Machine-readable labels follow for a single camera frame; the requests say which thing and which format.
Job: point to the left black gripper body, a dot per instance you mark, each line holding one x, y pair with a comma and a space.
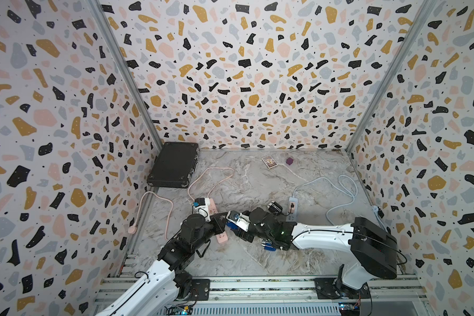
207, 232

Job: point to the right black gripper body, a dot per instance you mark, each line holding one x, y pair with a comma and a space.
271, 239

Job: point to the pink power strip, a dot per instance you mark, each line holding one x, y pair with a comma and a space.
221, 238

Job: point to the blue shaver with white stripes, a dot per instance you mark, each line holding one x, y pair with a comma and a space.
232, 226

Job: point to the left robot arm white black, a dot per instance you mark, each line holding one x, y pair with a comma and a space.
167, 279

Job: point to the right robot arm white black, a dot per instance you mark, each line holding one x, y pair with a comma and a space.
373, 251

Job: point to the grey-blue power strip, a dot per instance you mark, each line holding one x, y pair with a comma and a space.
292, 217

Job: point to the black briefcase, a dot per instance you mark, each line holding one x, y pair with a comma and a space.
174, 165

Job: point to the card box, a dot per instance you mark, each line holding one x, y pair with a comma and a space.
269, 161

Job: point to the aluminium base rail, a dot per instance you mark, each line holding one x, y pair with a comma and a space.
300, 295

